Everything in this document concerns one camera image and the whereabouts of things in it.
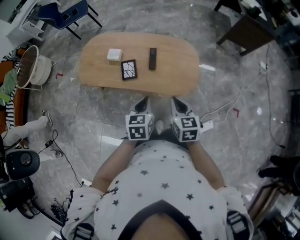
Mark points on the dark wooden table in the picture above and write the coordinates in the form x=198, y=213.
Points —
x=248, y=32

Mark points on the blue chair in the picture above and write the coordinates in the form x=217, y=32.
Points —
x=63, y=14

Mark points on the black remote control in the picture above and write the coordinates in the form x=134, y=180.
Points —
x=152, y=58

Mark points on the person's left forearm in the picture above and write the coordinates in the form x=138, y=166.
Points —
x=110, y=164

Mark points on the white round heater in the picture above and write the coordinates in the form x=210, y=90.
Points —
x=35, y=68

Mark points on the white star-patterned shirt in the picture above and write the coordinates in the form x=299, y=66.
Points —
x=159, y=178

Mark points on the white plug adapter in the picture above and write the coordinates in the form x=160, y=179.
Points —
x=208, y=126

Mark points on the black picture frame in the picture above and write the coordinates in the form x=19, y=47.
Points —
x=129, y=70

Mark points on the person's white shoe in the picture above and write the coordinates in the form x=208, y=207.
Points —
x=159, y=126

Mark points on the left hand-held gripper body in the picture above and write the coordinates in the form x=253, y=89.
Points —
x=137, y=131

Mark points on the black round device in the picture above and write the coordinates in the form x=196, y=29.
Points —
x=22, y=164

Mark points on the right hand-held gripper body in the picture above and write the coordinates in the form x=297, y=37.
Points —
x=187, y=131

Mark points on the white square box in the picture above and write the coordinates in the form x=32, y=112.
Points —
x=114, y=54

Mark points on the white power strip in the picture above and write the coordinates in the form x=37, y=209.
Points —
x=263, y=65

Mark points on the black power adapter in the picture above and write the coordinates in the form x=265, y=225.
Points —
x=48, y=143

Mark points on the wooden coffee table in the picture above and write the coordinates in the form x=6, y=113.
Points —
x=168, y=79

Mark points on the person's right forearm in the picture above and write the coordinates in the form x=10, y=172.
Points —
x=206, y=164

